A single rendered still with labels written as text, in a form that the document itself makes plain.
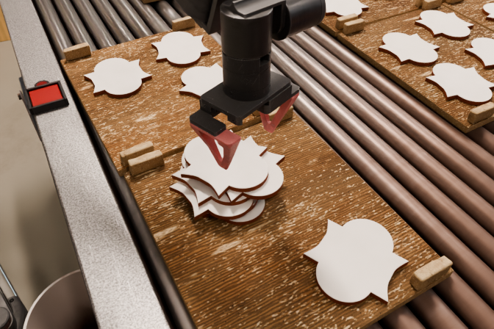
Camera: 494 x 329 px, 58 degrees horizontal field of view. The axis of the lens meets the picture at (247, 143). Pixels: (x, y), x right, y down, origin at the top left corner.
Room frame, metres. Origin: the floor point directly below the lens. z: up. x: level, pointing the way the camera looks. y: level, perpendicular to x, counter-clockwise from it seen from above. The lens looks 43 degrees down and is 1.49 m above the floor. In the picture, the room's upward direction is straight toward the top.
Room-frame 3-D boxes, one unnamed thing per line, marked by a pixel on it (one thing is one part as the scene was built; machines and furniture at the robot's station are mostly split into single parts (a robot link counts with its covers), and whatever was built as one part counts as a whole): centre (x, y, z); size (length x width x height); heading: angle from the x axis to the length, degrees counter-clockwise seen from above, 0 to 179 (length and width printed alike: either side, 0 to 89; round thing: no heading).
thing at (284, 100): (0.47, -0.02, 1.12); 0.07 x 0.07 x 0.09; 50
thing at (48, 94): (0.75, 0.43, 0.92); 0.06 x 0.06 x 0.01; 29
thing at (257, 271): (0.43, -0.04, 0.93); 0.41 x 0.35 x 0.02; 29
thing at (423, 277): (0.32, -0.25, 0.95); 0.06 x 0.02 x 0.03; 119
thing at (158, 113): (0.79, 0.18, 0.93); 0.41 x 0.35 x 0.02; 31
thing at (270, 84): (0.44, 0.00, 1.19); 0.10 x 0.07 x 0.07; 140
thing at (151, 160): (0.53, 0.17, 0.95); 0.06 x 0.02 x 0.03; 119
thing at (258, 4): (0.45, 0.00, 1.25); 0.07 x 0.06 x 0.07; 130
